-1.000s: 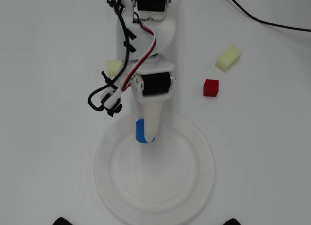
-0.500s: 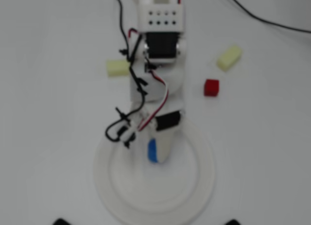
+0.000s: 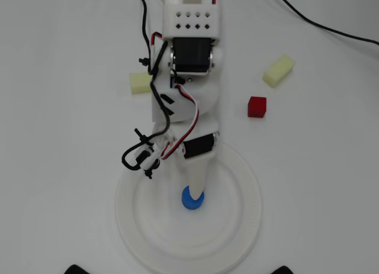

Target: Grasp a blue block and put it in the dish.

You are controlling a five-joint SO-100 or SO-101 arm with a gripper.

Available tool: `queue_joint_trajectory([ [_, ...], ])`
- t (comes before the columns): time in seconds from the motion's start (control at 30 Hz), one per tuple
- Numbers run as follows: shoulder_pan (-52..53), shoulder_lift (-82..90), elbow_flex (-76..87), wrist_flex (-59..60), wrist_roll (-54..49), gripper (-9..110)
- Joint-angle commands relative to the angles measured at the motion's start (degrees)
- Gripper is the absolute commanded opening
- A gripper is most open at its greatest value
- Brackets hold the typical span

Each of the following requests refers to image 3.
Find pale yellow foam block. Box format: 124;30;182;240
262;54;296;88
129;72;153;95

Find white round plate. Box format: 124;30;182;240
114;140;264;274

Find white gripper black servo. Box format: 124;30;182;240
152;120;221;201

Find black power cable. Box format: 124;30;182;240
271;0;379;46

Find red cube block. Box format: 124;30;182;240
247;96;267;118

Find black stand foot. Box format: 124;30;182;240
63;264;91;274
271;265;300;274

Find blue cylinder block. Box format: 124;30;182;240
181;185;205;211

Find black camera cable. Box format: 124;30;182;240
121;0;175;180

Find red white servo wires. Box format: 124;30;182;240
149;33;201;161

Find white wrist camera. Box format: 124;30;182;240
134;143;163;180

